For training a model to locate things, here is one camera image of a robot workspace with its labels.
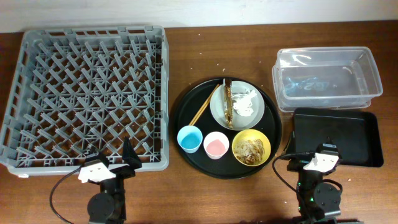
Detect light blue plastic cup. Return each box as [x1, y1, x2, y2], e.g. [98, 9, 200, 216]
[177, 125, 203, 154]

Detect yellow plastic bowl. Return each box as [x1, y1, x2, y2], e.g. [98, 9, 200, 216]
[231, 129, 271, 167]

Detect food scraps with rice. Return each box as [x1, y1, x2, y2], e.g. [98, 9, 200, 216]
[233, 139, 264, 166]

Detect wooden chopstick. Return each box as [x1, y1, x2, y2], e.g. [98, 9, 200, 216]
[190, 84, 221, 127]
[188, 83, 220, 126]

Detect pink plastic cup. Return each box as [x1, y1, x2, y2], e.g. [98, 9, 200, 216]
[203, 131, 229, 160]

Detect white tissue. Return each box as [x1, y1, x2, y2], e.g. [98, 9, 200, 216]
[232, 90, 257, 117]

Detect grey round plate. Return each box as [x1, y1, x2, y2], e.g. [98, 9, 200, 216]
[210, 81, 266, 131]

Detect gold brown snack wrapper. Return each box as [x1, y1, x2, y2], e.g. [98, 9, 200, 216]
[223, 78, 233, 129]

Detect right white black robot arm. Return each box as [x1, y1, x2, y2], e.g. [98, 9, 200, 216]
[287, 142, 343, 223]

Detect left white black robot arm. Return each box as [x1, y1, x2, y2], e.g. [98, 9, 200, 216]
[78, 138, 142, 223]

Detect grey plastic dishwasher rack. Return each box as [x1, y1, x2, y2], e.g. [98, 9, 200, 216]
[1, 26, 169, 178]

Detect clear plastic waste bin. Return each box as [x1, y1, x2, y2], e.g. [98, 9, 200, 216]
[272, 47, 383, 113]

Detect black rectangular tray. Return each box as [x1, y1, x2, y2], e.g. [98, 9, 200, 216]
[284, 108, 384, 167]

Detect round black serving tray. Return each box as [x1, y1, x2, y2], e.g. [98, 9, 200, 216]
[170, 78, 282, 179]

